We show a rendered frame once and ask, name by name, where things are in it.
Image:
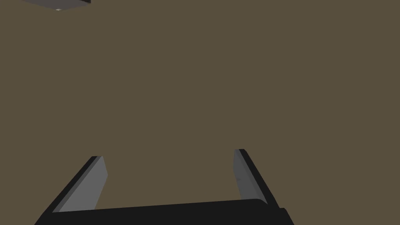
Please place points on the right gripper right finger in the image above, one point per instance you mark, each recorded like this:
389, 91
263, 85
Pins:
248, 179

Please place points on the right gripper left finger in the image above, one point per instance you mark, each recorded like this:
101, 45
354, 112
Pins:
84, 187

